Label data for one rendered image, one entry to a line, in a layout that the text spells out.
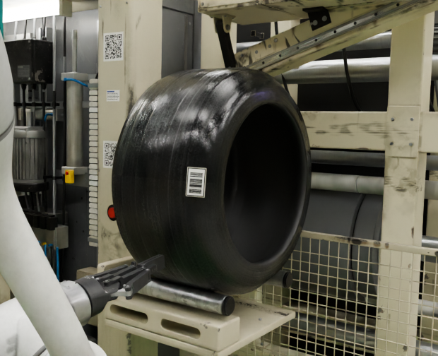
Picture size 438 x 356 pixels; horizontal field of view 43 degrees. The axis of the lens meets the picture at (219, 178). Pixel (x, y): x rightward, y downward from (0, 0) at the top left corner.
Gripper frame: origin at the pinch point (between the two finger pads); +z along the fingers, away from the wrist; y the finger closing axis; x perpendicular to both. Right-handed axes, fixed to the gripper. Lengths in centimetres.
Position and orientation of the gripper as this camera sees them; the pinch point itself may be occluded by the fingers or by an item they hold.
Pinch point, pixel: (151, 265)
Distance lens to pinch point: 122.5
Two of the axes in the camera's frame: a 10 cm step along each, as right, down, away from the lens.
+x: 0.6, 9.8, 2.0
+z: 5.8, -2.0, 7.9
